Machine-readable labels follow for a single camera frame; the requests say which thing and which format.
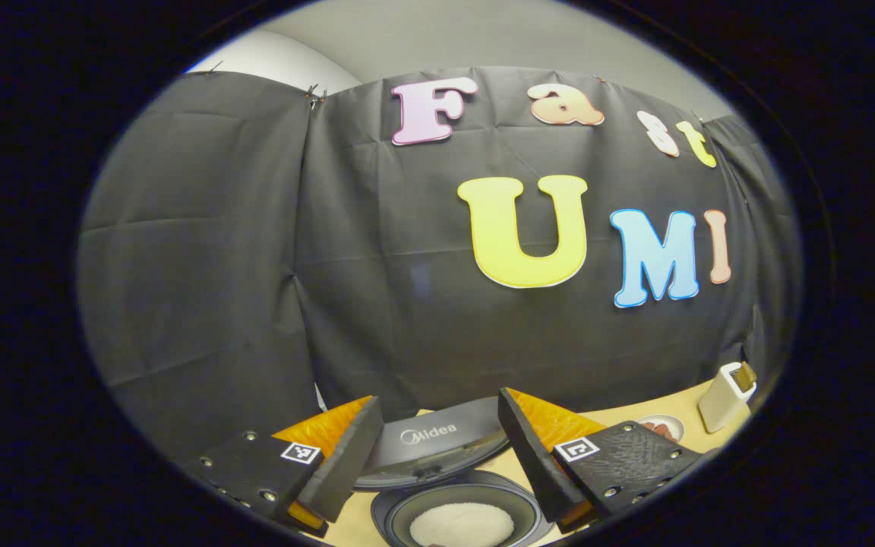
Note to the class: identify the grey rice cooker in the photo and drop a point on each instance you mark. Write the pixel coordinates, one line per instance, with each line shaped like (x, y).
(437, 441)

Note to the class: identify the white square container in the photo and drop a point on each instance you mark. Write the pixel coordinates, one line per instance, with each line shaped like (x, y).
(720, 406)

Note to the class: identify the white round plate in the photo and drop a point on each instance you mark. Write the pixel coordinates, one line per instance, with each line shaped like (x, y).
(673, 425)

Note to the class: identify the black backdrop cloth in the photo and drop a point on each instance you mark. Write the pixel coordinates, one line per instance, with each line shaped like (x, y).
(202, 251)

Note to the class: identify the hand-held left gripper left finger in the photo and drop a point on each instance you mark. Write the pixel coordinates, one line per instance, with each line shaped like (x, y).
(348, 471)

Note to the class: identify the brown meat piece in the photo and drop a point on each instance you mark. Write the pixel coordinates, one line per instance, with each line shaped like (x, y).
(659, 430)

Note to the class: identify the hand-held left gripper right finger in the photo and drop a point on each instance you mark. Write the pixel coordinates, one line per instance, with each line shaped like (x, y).
(535, 469)

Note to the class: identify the white rice layer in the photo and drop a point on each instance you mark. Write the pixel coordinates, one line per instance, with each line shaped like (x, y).
(462, 524)

